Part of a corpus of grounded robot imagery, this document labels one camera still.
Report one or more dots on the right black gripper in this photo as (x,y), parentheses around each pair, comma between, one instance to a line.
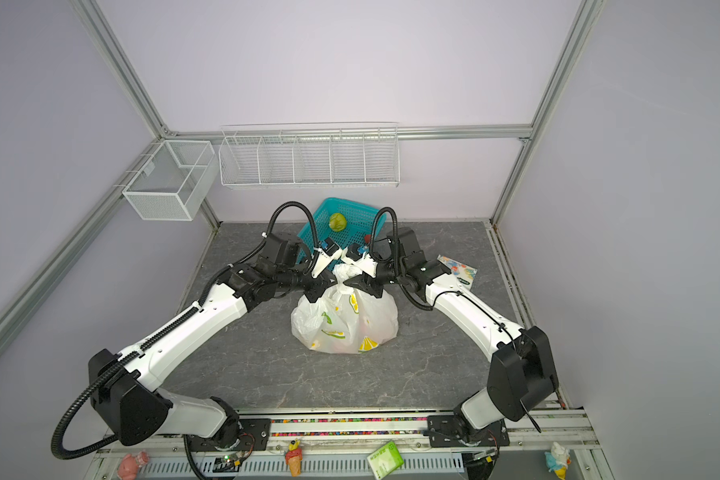
(367,284)

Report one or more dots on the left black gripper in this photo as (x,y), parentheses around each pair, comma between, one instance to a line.
(325,279)

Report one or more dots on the white plastic bag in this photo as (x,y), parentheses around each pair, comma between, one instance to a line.
(345,320)

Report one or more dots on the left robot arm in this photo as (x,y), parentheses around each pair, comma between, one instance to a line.
(126,388)

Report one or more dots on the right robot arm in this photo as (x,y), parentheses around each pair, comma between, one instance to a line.
(522,371)

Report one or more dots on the fake green fruit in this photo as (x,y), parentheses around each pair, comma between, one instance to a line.
(337,222)

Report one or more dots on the teal plastic basket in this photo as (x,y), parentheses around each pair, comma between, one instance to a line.
(359,221)

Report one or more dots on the colourful tissue pack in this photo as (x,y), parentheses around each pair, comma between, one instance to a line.
(464,273)

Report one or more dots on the toy ice cream cone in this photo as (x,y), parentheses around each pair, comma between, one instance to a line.
(293,458)

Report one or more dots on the green white box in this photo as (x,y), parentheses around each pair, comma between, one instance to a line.
(385,460)

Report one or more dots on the pink toy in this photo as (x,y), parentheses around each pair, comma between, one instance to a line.
(131,464)

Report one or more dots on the blue toy ice cream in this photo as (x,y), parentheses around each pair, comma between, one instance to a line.
(558,460)

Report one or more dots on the white wire shelf rack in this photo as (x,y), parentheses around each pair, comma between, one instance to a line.
(310,155)

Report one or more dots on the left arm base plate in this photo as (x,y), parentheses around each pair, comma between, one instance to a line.
(247,434)

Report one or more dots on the white mesh wall basket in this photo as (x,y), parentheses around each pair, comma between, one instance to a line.
(174,180)

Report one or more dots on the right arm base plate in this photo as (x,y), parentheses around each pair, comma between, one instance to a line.
(451,431)

